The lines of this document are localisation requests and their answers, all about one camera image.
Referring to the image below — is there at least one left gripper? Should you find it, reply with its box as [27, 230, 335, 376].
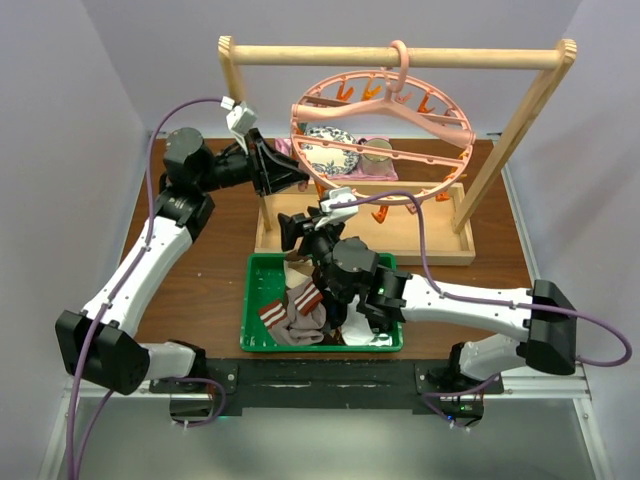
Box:
[197, 128, 309, 197]

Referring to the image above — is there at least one floral ceramic plate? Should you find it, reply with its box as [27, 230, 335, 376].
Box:
[300, 126, 360, 177]

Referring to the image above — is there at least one orange clothespin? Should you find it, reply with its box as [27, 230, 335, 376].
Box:
[371, 205, 389, 224]

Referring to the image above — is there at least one wooden hanging rack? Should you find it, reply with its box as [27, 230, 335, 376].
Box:
[218, 36, 577, 266]

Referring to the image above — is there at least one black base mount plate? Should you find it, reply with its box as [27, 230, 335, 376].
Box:
[148, 356, 505, 418]

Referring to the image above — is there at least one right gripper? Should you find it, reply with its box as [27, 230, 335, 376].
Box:
[277, 206, 348, 301]

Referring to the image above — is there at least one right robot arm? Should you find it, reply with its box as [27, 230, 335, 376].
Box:
[278, 207, 577, 395]

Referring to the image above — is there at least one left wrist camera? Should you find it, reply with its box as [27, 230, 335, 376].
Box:
[220, 96, 258, 136]

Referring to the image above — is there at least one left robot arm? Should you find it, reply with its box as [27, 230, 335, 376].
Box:
[55, 128, 309, 395]

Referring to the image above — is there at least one grey sock with red stripes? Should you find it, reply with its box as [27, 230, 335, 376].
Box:
[258, 279, 326, 347]

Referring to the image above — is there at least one brown and cream sock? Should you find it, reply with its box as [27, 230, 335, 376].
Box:
[283, 251, 315, 289]

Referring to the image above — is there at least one green plastic tray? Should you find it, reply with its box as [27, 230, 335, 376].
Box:
[240, 253, 404, 354]

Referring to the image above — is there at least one pink round clip hanger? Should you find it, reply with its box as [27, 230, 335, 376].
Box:
[290, 40, 476, 200]

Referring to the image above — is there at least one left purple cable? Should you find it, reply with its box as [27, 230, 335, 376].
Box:
[63, 96, 236, 480]

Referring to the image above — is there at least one pink cloth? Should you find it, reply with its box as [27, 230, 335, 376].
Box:
[274, 135, 400, 182]

